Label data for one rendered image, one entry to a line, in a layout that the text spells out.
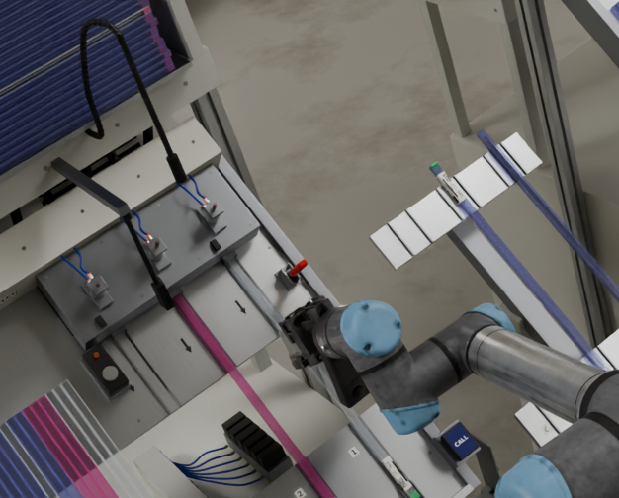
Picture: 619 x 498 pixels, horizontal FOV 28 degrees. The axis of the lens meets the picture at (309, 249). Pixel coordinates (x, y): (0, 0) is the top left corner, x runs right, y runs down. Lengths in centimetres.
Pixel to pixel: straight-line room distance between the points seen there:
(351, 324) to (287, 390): 81
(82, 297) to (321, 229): 210
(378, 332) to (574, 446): 38
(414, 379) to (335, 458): 32
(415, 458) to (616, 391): 62
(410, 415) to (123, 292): 52
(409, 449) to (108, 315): 52
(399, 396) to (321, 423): 67
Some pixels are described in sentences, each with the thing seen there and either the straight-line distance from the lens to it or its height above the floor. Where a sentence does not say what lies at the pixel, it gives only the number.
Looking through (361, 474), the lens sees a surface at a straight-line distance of 196.
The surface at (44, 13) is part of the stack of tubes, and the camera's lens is 182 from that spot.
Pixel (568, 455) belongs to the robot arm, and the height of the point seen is 119.
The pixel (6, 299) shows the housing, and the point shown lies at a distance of 195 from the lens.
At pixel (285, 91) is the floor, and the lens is 482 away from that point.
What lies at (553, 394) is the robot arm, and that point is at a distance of 153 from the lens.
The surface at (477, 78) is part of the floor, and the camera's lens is 450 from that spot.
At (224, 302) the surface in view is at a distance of 199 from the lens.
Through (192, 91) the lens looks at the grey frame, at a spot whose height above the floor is 133.
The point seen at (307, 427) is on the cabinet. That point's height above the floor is 62.
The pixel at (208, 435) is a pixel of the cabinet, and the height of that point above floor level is 62.
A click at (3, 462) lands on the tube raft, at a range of 191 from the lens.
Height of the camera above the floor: 218
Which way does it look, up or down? 34 degrees down
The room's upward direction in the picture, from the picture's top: 21 degrees counter-clockwise
